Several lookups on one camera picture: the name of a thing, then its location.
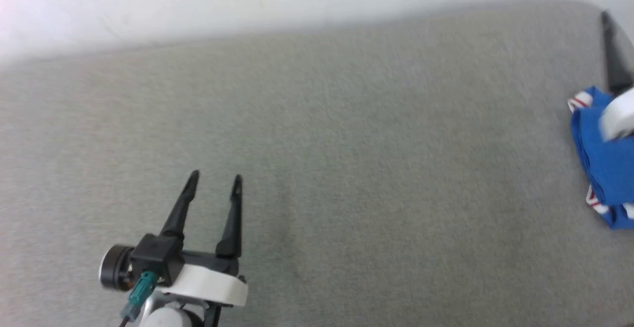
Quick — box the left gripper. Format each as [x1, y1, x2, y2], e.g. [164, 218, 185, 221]
[158, 169, 249, 308]

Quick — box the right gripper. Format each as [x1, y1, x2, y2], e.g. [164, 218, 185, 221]
[598, 10, 634, 143]

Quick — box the blue sweatshirt with white lettering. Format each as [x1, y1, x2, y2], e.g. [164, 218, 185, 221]
[567, 86, 634, 230]

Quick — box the grey fabric sofa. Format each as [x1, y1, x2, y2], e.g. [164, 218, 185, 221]
[0, 0, 634, 327]

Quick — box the teal plug with black cable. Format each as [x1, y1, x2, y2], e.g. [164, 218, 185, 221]
[118, 271, 159, 327]

